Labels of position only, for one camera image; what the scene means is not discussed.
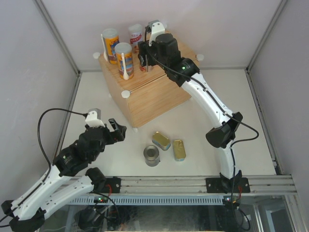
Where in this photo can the silver round tin can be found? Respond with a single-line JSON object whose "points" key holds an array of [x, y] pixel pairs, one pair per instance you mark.
{"points": [[151, 155]]}

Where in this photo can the wooden box counter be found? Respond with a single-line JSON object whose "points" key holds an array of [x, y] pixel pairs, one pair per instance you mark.
{"points": [[144, 97]]}

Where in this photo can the black base bracket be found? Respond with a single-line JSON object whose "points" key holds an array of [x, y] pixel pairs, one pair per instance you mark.
{"points": [[223, 185], [109, 185]]}

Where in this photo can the aluminium frame rail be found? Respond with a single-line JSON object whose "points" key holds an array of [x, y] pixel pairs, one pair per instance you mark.
{"points": [[197, 185]]}

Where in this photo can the orange can with white spoon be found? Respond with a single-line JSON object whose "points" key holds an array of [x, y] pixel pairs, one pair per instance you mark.
{"points": [[124, 58]]}

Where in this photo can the black right base bracket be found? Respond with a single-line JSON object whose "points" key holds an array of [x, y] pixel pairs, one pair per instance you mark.
{"points": [[223, 185]]}

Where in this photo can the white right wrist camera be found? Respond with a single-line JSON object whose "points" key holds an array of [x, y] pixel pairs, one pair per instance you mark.
{"points": [[154, 28]]}

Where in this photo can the grey perforated cable tray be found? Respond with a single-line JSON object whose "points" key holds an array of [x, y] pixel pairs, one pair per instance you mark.
{"points": [[148, 200]]}

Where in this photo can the teal rectangular tin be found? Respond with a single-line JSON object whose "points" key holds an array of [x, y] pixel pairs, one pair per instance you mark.
{"points": [[161, 141]]}

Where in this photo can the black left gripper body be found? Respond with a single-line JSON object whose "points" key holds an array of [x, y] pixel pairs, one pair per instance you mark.
{"points": [[106, 139]]}

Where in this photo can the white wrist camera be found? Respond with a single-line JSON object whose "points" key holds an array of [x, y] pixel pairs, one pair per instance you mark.
{"points": [[154, 28], [93, 118]]}

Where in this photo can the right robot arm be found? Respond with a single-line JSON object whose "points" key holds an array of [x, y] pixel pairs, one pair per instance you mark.
{"points": [[225, 123]]}

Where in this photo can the black left base bracket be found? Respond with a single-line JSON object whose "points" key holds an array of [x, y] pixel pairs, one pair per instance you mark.
{"points": [[109, 185]]}

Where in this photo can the white red tall can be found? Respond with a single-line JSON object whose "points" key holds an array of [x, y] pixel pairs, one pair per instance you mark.
{"points": [[135, 35]]}

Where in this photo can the blue rectangular spam tin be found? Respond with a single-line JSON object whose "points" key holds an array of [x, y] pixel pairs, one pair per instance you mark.
{"points": [[179, 150]]}

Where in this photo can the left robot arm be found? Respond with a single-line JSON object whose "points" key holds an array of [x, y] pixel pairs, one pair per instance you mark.
{"points": [[68, 178]]}

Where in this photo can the orange tall can with spoon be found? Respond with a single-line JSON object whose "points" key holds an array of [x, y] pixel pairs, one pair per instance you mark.
{"points": [[110, 39]]}

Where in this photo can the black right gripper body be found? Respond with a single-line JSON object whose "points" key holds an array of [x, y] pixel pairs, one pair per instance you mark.
{"points": [[153, 59]]}

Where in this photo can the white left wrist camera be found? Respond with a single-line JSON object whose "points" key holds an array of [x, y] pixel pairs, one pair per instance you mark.
{"points": [[93, 118]]}

